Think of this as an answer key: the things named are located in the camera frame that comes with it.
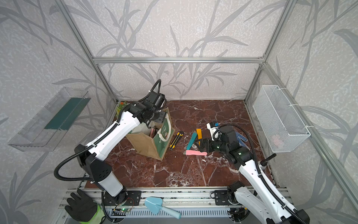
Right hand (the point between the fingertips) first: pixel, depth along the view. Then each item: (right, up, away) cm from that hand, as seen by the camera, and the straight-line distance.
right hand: (201, 139), depth 75 cm
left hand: (-24, +13, +5) cm, 27 cm away
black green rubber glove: (-60, -34, -6) cm, 69 cm away
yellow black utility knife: (-15, -5, +21) cm, 27 cm away
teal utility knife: (-4, -4, +22) cm, 22 cm away
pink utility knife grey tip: (-32, 0, +21) cm, 39 cm away
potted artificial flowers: (-66, +22, +49) cm, 86 cm away
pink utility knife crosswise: (-5, -11, +14) cm, 19 cm away
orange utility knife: (+1, 0, +24) cm, 24 cm away
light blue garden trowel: (-25, -33, -3) cm, 41 cm away
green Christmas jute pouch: (-25, 0, -3) cm, 25 cm away
